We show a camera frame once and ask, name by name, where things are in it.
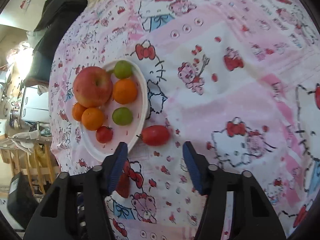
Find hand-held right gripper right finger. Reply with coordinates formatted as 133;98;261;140
182;141;287;240

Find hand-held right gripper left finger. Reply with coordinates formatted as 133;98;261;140
24;142;129;240

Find red strawberry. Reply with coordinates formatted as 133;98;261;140
116;172;131;198

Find pink strawberry print plate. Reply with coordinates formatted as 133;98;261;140
79;59;148;162

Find small red cherry tomato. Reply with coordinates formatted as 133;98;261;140
96;126;113;143

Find large red cherry tomato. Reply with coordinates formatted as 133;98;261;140
140;125;171;147

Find green lime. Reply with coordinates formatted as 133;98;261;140
114;60;133;79
112;107;133;125

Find small orange tangerine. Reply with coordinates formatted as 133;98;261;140
72;102;88;122

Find red apple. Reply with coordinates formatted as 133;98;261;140
73;66;113;108

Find pink cartoon printed blanket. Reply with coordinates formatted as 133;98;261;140
49;0;320;240

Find wooden rack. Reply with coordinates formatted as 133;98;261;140
0;137;60;195

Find white rag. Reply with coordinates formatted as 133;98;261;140
11;131;34;155

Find dark storage box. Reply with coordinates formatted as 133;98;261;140
7;172;39;229

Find white kitchen cabinets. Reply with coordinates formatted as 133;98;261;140
22;85;50;123

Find blue grey armchair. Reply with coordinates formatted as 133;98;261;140
24;31;58;87

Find black jacket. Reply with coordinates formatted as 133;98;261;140
34;0;88;33

